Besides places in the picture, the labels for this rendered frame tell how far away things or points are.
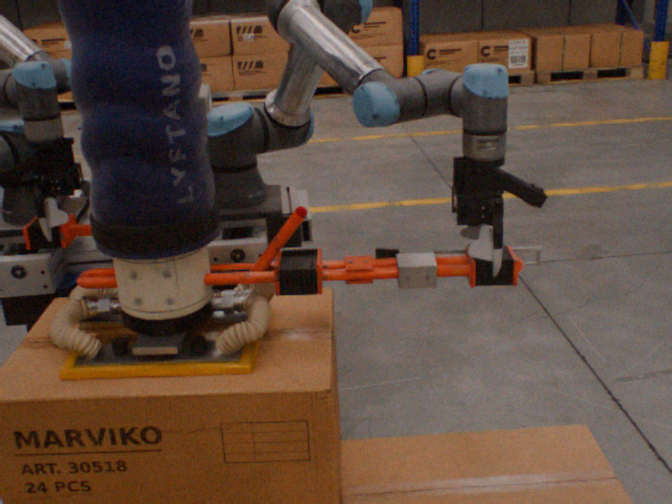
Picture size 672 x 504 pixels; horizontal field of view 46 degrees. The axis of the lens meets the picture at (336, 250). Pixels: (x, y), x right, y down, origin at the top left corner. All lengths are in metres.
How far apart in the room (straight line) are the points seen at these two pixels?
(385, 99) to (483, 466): 0.88
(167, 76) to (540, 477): 1.13
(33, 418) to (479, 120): 0.90
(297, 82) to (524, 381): 1.75
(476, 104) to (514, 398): 1.88
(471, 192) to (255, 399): 0.51
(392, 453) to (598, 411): 1.34
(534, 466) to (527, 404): 1.22
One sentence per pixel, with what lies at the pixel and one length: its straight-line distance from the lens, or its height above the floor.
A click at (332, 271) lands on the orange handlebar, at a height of 1.08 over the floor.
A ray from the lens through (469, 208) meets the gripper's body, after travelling 1.38.
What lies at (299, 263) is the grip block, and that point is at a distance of 1.43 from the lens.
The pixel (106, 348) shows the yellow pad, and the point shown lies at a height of 0.97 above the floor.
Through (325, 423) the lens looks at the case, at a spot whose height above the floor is 0.88.
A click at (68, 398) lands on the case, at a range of 1.41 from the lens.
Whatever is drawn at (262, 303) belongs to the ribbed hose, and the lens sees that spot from 1.42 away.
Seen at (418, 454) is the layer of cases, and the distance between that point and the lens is 1.84.
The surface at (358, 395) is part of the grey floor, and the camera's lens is 3.06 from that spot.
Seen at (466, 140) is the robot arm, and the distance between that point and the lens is 1.37.
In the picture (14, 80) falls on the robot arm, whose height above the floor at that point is 1.40.
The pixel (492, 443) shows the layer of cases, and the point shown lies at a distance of 1.89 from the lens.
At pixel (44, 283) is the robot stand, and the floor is 0.93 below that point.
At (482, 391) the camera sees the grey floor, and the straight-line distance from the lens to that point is 3.09.
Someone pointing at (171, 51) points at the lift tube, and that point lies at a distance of 1.30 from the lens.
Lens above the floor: 1.65
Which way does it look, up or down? 22 degrees down
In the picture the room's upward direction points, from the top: 3 degrees counter-clockwise
